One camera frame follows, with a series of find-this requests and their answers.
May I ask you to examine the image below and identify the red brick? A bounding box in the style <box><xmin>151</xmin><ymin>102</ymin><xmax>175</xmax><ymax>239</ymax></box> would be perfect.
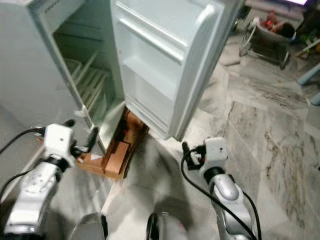
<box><xmin>102</xmin><ymin>141</ymin><xmax>131</xmax><ymax>179</ymax></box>
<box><xmin>122</xmin><ymin>110</ymin><xmax>150</xmax><ymax>147</ymax></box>

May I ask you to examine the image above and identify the grey right robot leg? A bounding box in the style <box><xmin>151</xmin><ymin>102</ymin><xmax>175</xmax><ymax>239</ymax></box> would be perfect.
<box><xmin>146</xmin><ymin>212</ymin><xmax>187</xmax><ymax>240</ymax></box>

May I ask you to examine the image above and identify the grey robot leg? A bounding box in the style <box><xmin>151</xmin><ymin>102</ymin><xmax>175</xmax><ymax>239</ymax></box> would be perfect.
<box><xmin>146</xmin><ymin>212</ymin><xmax>187</xmax><ymax>240</ymax></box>
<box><xmin>71</xmin><ymin>213</ymin><xmax>106</xmax><ymax>240</ymax></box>

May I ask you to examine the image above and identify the grey left robot leg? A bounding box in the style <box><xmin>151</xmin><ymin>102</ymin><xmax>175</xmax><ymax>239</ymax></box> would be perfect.
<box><xmin>71</xmin><ymin>213</ymin><xmax>106</xmax><ymax>240</ymax></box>

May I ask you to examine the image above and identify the small red item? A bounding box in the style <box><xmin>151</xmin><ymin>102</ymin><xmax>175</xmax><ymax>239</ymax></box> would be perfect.
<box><xmin>266</xmin><ymin>17</ymin><xmax>278</xmax><ymax>30</ymax></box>

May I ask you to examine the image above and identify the pale wooden stick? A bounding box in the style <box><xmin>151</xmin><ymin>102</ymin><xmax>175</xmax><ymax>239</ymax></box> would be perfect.
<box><xmin>294</xmin><ymin>40</ymin><xmax>320</xmax><ymax>58</ymax></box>

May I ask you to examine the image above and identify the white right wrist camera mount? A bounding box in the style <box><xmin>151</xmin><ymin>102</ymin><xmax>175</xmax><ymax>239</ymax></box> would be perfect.
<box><xmin>200</xmin><ymin>137</ymin><xmax>229</xmax><ymax>171</ymax></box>

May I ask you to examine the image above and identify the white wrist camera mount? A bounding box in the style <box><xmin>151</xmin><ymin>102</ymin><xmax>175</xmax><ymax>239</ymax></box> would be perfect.
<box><xmin>44</xmin><ymin>123</ymin><xmax>81</xmax><ymax>159</ymax></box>
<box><xmin>200</xmin><ymin>137</ymin><xmax>229</xmax><ymax>171</ymax></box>

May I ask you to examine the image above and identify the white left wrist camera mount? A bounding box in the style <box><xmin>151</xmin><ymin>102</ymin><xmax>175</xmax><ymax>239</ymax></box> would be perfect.
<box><xmin>44</xmin><ymin>123</ymin><xmax>81</xmax><ymax>159</ymax></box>

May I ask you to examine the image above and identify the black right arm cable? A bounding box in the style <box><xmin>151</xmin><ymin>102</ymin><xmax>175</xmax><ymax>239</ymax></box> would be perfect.
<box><xmin>181</xmin><ymin>150</ymin><xmax>264</xmax><ymax>240</ymax></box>

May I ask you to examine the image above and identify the white wire fridge shelf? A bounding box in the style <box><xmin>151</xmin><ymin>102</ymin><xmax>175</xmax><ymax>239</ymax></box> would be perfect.
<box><xmin>70</xmin><ymin>52</ymin><xmax>114</xmax><ymax>114</ymax></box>

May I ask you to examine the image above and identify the wheeled wire cart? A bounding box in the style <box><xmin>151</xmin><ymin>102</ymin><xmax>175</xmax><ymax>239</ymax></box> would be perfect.
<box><xmin>239</xmin><ymin>15</ymin><xmax>292</xmax><ymax>71</ymax></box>

